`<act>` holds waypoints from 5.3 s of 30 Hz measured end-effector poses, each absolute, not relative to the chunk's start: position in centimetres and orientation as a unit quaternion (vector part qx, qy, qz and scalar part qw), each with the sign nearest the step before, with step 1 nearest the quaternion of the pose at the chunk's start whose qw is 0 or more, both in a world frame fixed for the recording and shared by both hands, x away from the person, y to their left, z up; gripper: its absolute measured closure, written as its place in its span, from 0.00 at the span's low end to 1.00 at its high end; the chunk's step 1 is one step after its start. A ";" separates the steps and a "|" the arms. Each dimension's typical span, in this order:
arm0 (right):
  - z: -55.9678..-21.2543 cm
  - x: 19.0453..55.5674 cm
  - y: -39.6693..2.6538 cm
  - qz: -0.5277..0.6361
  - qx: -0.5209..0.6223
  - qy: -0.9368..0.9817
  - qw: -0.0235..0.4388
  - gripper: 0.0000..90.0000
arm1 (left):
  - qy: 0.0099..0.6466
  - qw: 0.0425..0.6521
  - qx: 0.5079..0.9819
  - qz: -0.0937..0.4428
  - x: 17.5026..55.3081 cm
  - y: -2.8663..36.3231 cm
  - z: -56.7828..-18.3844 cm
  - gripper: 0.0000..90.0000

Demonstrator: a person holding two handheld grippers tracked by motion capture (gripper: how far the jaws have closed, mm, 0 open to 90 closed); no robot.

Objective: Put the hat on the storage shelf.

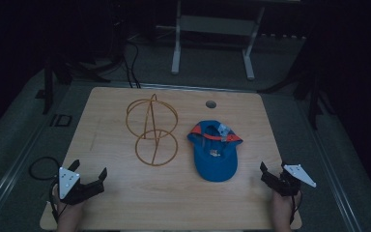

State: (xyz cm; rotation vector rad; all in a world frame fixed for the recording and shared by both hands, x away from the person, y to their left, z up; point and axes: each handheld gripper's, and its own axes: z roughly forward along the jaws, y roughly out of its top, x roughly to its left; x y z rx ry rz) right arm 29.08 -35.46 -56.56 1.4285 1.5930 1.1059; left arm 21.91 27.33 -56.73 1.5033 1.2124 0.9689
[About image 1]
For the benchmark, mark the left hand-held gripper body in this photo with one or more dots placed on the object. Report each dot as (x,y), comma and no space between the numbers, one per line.
(69,183)

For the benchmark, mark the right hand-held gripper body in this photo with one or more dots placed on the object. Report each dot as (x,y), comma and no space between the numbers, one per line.
(290,182)

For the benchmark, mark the person's right hand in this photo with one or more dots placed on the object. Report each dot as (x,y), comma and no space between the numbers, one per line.
(281,211)

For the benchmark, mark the person's left hand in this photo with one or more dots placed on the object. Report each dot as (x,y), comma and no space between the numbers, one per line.
(69,214)

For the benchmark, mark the blue cap with orange trim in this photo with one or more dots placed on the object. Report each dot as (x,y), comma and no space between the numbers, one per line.
(215,167)

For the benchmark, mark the black tripod stand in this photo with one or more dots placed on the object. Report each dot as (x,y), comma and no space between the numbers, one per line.
(314,106)
(47,93)

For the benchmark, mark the round grey table grommet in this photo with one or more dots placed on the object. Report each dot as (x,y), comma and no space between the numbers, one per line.
(211,104)

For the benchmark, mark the white metal stand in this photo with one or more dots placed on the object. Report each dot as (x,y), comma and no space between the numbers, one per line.
(176,61)

